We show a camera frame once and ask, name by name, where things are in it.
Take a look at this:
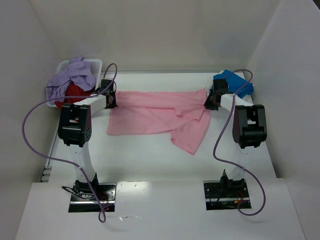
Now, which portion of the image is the pink t shirt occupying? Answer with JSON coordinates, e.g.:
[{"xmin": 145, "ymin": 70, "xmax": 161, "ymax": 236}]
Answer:
[{"xmin": 106, "ymin": 88, "xmax": 211, "ymax": 155}]

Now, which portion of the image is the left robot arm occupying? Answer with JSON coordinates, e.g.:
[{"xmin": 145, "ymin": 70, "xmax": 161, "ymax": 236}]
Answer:
[{"xmin": 58, "ymin": 79, "xmax": 117, "ymax": 192}]

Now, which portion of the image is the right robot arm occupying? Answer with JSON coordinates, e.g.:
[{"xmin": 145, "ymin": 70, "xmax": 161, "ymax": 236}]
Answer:
[{"xmin": 204, "ymin": 78, "xmax": 267, "ymax": 180}]

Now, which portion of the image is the white folded t shirt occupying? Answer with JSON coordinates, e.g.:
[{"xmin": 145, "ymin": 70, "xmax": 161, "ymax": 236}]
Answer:
[{"xmin": 205, "ymin": 70, "xmax": 252, "ymax": 102}]

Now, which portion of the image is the white laundry basket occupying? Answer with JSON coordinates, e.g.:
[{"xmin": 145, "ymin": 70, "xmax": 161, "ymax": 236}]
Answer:
[{"xmin": 46, "ymin": 57, "xmax": 104, "ymax": 109}]

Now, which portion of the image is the blue folded t shirt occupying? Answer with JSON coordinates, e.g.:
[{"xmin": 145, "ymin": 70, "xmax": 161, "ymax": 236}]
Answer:
[{"xmin": 213, "ymin": 69, "xmax": 254, "ymax": 99}]

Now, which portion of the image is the purple t shirt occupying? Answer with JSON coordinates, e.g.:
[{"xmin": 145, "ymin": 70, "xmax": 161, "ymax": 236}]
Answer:
[{"xmin": 45, "ymin": 56, "xmax": 99, "ymax": 106}]

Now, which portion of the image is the red t shirt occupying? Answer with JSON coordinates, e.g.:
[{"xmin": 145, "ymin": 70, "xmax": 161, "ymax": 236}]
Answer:
[{"xmin": 55, "ymin": 83, "xmax": 95, "ymax": 110}]

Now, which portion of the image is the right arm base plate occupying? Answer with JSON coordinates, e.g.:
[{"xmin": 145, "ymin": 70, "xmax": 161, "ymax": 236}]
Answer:
[{"xmin": 203, "ymin": 179, "xmax": 252, "ymax": 211}]

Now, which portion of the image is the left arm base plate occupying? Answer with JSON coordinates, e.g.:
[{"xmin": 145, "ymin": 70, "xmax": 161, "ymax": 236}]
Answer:
[{"xmin": 61, "ymin": 183, "xmax": 117, "ymax": 213}]

